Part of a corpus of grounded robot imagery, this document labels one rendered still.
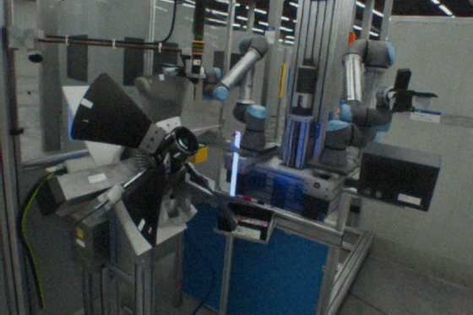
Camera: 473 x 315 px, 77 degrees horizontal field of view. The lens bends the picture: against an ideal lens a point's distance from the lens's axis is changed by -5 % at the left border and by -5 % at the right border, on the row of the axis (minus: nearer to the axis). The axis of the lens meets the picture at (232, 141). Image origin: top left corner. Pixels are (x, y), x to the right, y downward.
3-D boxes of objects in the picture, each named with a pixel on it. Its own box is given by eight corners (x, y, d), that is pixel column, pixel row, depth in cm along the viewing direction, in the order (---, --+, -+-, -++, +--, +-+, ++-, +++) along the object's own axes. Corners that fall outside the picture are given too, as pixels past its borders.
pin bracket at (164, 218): (149, 212, 117) (163, 203, 112) (160, 209, 122) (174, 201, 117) (154, 226, 116) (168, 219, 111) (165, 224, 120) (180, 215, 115)
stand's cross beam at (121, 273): (108, 273, 137) (108, 265, 136) (116, 268, 141) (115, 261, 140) (136, 291, 128) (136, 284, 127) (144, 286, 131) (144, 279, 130)
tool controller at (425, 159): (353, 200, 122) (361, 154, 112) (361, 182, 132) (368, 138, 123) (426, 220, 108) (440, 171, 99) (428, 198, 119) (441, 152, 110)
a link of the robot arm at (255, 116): (252, 130, 183) (254, 106, 179) (240, 125, 194) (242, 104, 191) (269, 130, 188) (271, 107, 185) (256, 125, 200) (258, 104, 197)
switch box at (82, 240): (89, 252, 138) (88, 208, 133) (111, 265, 131) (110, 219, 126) (72, 260, 131) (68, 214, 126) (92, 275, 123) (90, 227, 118)
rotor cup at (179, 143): (159, 179, 108) (182, 162, 101) (141, 142, 110) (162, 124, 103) (186, 170, 120) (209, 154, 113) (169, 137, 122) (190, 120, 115)
